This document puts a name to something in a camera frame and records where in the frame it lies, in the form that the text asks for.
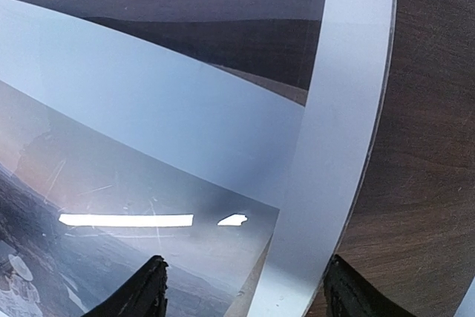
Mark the landscape photo with white border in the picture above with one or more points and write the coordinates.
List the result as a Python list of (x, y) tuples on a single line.
[(113, 150)]

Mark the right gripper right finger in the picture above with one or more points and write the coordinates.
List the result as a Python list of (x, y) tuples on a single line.
[(348, 293)]

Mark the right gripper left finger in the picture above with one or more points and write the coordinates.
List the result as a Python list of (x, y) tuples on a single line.
[(143, 294)]

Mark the clear acrylic sheet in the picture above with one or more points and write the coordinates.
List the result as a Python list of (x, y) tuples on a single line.
[(275, 40)]

